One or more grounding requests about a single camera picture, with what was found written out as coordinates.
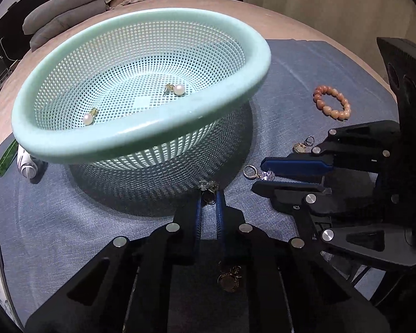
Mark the grey pillow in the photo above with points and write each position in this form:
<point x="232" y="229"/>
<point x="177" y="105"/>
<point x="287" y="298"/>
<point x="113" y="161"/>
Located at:
<point x="66" y="14"/>

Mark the green jade bar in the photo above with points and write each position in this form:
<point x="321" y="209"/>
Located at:
<point x="6" y="158"/>

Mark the clear crystal stud earring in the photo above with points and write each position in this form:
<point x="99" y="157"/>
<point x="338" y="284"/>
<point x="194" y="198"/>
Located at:
<point x="208" y="185"/>

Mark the white pearl earring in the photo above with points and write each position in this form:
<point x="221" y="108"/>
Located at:
<point x="88" y="118"/>
<point x="178" y="89"/>

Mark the white small bottle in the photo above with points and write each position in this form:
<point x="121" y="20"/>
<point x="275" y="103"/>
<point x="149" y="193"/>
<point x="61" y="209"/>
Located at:
<point x="28" y="167"/>

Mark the mint green plastic basket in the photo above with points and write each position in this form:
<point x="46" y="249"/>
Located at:
<point x="142" y="90"/>

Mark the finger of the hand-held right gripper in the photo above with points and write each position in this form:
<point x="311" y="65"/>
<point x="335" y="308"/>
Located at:
<point x="294" y="167"/>
<point x="284" y="190"/>

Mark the gold ornate pendant earring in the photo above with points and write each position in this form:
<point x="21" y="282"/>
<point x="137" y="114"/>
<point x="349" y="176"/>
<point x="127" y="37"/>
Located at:
<point x="228" y="279"/>

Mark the blue woven cloth mat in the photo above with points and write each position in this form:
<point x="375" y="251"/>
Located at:
<point x="72" y="222"/>

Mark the gold hoop crystal drop earring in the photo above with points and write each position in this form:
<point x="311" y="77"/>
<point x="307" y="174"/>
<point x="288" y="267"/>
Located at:
<point x="260" y="173"/>

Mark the gold round pendant earring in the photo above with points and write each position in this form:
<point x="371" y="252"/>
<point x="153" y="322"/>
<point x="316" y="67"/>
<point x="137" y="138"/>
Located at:
<point x="302" y="146"/>

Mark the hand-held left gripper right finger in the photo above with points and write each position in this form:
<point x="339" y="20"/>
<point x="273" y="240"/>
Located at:
<point x="220" y="215"/>

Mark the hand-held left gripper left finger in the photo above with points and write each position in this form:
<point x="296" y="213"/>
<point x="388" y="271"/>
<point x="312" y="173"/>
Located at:
<point x="197" y="215"/>

